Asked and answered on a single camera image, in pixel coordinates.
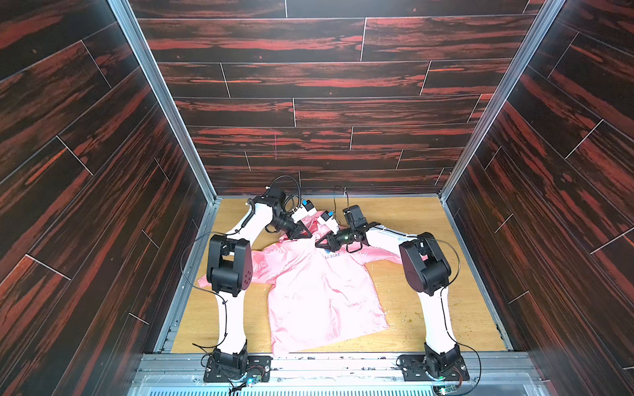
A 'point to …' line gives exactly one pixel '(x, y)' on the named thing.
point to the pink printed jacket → (315, 294)
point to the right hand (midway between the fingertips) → (320, 242)
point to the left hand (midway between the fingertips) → (310, 234)
